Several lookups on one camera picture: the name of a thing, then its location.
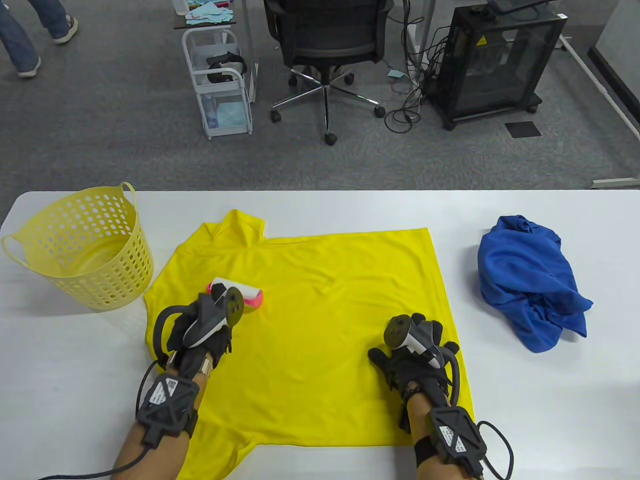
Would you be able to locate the pile of light blue cloths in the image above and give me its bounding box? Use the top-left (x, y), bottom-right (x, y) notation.
top-left (185, 0), bottom-right (236, 25)

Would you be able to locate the tangle of black cables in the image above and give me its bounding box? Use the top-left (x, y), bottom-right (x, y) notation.
top-left (385, 0), bottom-right (451, 135)

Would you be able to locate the black headset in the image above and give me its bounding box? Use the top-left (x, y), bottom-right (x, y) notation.
top-left (206, 52), bottom-right (248, 84)

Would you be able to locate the person's right forearm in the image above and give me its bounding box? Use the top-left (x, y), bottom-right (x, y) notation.
top-left (405, 392), bottom-right (481, 480)

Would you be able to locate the person's left forearm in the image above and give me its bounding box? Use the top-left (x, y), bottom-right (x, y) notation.
top-left (111, 370), bottom-right (211, 480)

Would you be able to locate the light blue packet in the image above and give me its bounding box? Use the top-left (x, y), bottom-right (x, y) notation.
top-left (207, 102), bottom-right (248, 128)

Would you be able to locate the black floor plate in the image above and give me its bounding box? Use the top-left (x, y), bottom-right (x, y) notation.
top-left (504, 121), bottom-right (543, 138)

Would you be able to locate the yellow perforated plastic basket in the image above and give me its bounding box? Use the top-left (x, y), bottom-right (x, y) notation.
top-left (1, 182), bottom-right (155, 312)

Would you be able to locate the person's right hand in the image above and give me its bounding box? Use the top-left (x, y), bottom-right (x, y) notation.
top-left (367, 313), bottom-right (461, 405)

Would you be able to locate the person's left hand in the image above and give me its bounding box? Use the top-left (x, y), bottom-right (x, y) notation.
top-left (166, 284), bottom-right (236, 379)

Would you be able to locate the white rolling cart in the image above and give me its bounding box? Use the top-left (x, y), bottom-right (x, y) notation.
top-left (181, 27), bottom-right (254, 141)

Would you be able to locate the blue t-shirt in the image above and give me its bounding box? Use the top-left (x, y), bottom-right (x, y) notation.
top-left (477, 215), bottom-right (595, 353)

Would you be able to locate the grey left hand controller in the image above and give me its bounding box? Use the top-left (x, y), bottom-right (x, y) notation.
top-left (152, 286), bottom-right (245, 361)

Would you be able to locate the white desk frame rail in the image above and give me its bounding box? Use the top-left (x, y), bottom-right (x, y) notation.
top-left (557, 34), bottom-right (640, 143)

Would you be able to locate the white floor foot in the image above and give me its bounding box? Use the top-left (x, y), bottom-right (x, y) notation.
top-left (591, 177), bottom-right (640, 190)

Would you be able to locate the black cabinet on wheels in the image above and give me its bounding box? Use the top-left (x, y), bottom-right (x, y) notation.
top-left (425, 5), bottom-right (568, 132)

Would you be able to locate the pink lint roller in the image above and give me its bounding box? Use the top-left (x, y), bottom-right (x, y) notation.
top-left (206, 276), bottom-right (265, 311)

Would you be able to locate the black office chair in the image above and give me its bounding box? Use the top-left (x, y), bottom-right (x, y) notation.
top-left (263, 0), bottom-right (396, 147)

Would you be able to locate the yellow t-shirt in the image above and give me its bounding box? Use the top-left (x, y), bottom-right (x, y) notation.
top-left (144, 210), bottom-right (476, 480)

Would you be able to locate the white desk leg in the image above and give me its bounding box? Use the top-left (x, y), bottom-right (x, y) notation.
top-left (240, 0), bottom-right (261, 103)
top-left (406, 0), bottom-right (436, 83)

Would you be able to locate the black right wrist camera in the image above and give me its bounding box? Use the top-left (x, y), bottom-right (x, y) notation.
top-left (412, 406), bottom-right (488, 476)

